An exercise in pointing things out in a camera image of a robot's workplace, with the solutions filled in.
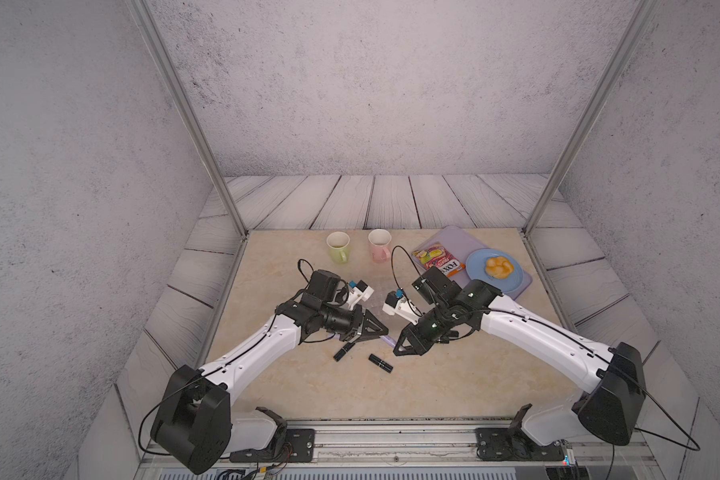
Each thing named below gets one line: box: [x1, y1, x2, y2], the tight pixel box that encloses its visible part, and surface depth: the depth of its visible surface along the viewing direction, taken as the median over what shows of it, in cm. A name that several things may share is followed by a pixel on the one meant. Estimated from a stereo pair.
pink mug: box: [368, 228, 392, 263], surface depth 108 cm
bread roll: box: [485, 256, 514, 279], surface depth 107 cm
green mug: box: [326, 231, 350, 264], surface depth 107 cm
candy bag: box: [412, 241, 466, 277], surface depth 110 cm
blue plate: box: [466, 248, 524, 294], surface depth 108 cm
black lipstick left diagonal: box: [333, 342, 356, 362], surface depth 90 cm
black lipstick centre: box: [368, 353, 394, 373], surface depth 87 cm
